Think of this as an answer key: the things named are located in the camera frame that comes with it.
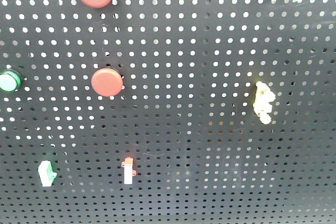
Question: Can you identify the lower red mushroom button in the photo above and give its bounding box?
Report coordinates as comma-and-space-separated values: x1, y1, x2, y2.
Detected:
91, 68, 123, 97

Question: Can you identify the green round push button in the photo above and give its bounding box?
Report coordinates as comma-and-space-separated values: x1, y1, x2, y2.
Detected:
0, 69, 22, 92

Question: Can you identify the black perforated pegboard panel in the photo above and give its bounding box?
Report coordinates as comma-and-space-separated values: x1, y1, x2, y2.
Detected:
1, 0, 335, 223

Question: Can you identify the white red rocker switch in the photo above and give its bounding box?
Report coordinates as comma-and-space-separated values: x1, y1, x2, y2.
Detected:
121, 157, 136, 185

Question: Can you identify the yellow toggle switch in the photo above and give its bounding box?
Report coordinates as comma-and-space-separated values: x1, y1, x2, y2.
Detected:
253, 81, 276, 124

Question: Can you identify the white green rocker switch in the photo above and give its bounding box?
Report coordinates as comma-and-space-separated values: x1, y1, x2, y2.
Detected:
38, 161, 57, 187

